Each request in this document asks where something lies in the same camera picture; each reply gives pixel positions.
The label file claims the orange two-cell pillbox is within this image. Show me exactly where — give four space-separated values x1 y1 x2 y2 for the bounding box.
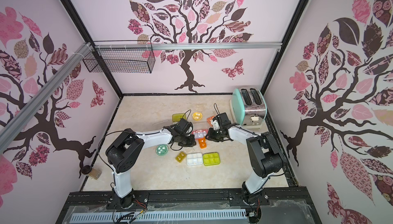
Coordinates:
198 138 207 149

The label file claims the aluminium rail bar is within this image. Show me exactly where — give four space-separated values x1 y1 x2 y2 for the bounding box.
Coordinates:
93 41 282 51

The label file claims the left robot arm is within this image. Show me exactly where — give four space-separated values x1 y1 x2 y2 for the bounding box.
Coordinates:
105 119 196 199

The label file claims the lime green square pillbox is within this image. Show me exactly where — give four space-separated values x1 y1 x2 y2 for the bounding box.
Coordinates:
203 152 221 166

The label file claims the orange small pillbox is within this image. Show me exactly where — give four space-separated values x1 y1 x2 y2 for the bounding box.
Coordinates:
207 116 214 126

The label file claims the left aluminium rail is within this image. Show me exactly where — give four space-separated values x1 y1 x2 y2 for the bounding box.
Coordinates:
1 42 92 153

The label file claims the pink rectangular pillbox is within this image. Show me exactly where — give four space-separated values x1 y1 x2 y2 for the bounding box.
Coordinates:
191 129 208 140

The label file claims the white square pillbox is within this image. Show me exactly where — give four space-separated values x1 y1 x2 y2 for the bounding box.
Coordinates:
186 152 203 167

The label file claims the white cable duct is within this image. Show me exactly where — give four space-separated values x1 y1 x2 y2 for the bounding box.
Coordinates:
68 209 248 224

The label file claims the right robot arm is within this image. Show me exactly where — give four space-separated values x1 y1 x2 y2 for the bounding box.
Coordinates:
205 113 285 195

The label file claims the brown lidded jar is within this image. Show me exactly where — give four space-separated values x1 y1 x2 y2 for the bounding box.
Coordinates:
81 165 102 180

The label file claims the green round pillbox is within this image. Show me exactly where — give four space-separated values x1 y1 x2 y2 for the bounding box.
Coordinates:
156 144 168 156

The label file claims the yellow round pillbox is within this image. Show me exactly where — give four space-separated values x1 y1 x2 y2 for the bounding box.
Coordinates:
192 111 203 121

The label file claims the yellow small pillbox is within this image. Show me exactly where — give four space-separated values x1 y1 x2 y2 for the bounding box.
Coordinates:
175 151 187 163

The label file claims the black wire basket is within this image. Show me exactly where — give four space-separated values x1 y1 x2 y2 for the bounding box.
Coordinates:
83 40 156 74

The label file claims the mint green toaster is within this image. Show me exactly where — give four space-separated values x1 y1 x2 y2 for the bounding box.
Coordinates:
230 87 267 129

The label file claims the lime green open pillbox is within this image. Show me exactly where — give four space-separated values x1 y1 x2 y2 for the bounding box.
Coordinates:
172 113 186 123

